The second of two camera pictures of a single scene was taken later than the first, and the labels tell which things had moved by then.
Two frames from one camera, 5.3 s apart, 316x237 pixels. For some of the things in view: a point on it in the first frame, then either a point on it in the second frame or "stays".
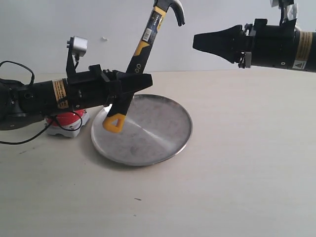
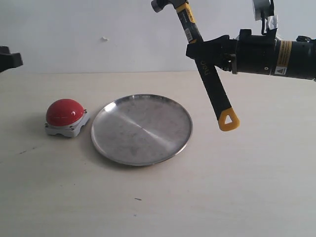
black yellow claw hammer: x=115 y=121 to x=227 y=120
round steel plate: x=155 y=129 stays
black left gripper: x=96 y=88 to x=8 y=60
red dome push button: x=67 y=123 stays
